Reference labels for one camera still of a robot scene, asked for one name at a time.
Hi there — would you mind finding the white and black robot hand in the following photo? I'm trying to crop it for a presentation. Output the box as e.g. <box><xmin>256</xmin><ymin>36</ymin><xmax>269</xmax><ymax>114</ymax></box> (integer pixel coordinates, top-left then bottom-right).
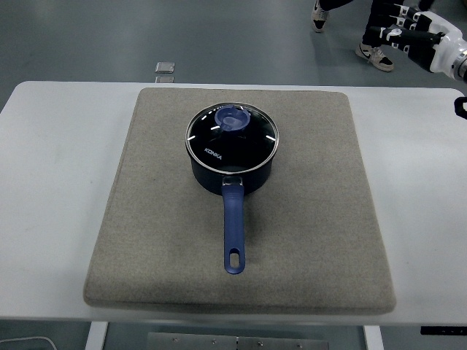
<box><xmin>366</xmin><ymin>2</ymin><xmax>467</xmax><ymax>74</ymax></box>

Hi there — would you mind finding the glass pot lid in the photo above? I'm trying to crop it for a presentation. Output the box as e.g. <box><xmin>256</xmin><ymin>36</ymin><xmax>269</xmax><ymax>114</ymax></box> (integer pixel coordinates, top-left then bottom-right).
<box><xmin>185</xmin><ymin>102</ymin><xmax>281</xmax><ymax>172</ymax></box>

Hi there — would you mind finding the person's leg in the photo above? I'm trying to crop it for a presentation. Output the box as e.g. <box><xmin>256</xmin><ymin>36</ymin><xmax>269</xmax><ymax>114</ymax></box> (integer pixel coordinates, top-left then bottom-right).
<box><xmin>355</xmin><ymin>0</ymin><xmax>397</xmax><ymax>72</ymax></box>
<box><xmin>311</xmin><ymin>0</ymin><xmax>353</xmax><ymax>34</ymax></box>

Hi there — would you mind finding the black table control panel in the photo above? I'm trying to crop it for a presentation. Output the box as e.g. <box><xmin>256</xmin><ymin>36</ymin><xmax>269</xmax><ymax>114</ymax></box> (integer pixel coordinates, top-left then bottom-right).
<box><xmin>420</xmin><ymin>325</ymin><xmax>467</xmax><ymax>335</ymax></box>

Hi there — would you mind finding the white table leg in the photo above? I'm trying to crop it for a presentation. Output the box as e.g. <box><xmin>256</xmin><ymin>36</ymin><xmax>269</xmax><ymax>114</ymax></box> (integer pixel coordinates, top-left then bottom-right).
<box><xmin>84</xmin><ymin>321</ymin><xmax>109</xmax><ymax>350</ymax></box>
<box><xmin>363</xmin><ymin>324</ymin><xmax>385</xmax><ymax>350</ymax></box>

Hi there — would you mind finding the beige fabric mat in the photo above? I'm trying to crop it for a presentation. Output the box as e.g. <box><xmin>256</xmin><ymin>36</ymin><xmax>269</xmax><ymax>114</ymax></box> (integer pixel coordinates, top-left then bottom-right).
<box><xmin>82</xmin><ymin>87</ymin><xmax>397</xmax><ymax>315</ymax></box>

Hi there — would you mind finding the grey metal plate with screws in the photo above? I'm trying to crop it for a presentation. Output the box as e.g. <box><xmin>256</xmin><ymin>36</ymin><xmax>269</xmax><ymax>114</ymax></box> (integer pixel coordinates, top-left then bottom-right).
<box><xmin>147</xmin><ymin>331</ymin><xmax>329</xmax><ymax>350</ymax></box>

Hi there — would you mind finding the dark pot with blue handle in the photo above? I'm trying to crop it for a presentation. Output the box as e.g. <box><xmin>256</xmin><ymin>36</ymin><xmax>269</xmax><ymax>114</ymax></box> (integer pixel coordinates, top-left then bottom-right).
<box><xmin>188</xmin><ymin>152</ymin><xmax>275</xmax><ymax>275</ymax></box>

